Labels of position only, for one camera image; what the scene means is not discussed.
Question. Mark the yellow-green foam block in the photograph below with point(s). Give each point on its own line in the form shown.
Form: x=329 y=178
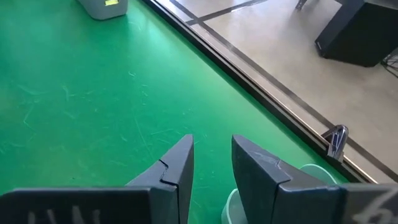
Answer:
x=112 y=2

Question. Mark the black aluminium table frame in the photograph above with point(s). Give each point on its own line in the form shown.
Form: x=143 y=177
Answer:
x=264 y=98

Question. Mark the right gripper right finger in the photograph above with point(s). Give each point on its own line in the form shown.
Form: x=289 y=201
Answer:
x=264 y=193

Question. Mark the green table mat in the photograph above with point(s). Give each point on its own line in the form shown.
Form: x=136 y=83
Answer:
x=93 y=93

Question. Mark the grey plastic bin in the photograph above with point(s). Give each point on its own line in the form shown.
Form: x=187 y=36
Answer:
x=102 y=12

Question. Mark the translucent teal plastic bin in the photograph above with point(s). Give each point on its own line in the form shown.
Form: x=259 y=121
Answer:
x=233 y=210

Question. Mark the black table clamp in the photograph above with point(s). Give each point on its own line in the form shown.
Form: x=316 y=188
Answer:
x=337 y=143

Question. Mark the black box on floor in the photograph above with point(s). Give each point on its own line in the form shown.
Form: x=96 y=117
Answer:
x=357 y=34

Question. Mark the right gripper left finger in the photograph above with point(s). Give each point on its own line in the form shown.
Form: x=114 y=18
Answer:
x=168 y=193

